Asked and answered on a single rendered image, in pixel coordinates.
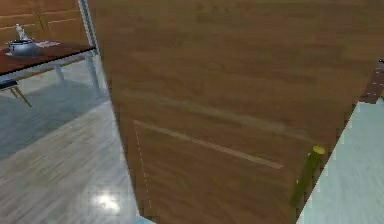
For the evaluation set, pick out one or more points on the pale paper sheet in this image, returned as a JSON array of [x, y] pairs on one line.
[[46, 43]]

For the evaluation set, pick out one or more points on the dark brown table white legs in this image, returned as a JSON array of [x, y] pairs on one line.
[[50, 55]]

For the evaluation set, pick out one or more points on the brown wooden room door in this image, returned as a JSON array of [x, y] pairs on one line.
[[216, 83]]

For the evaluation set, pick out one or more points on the dark chair with wooden legs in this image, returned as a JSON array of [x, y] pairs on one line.
[[13, 90]]

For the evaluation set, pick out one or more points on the white spray bottle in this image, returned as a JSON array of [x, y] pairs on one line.
[[21, 32]]

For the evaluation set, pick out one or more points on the dark brown wooden furniture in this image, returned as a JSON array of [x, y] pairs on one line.
[[375, 83]]

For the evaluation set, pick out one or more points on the grey metal kettle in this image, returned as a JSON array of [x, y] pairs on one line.
[[24, 47]]

